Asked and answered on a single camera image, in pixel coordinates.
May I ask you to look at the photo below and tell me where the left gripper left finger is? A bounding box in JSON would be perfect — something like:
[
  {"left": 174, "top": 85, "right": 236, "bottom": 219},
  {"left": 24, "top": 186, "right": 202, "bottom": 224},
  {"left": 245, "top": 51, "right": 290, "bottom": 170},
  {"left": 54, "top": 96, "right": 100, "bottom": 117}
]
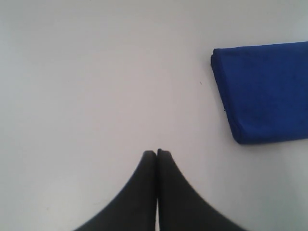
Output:
[{"left": 77, "top": 151, "right": 157, "bottom": 231}]

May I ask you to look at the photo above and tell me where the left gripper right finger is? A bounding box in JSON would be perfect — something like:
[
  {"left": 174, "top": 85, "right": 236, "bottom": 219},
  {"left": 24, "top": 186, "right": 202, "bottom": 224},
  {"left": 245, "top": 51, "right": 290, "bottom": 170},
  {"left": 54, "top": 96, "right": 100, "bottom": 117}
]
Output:
[{"left": 156, "top": 149, "right": 244, "bottom": 231}]

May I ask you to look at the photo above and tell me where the blue microfiber cloth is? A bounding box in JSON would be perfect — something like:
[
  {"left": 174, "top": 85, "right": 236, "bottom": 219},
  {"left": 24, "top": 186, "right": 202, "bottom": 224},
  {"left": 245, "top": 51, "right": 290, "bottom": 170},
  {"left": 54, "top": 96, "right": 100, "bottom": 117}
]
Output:
[{"left": 211, "top": 42, "right": 308, "bottom": 144}]

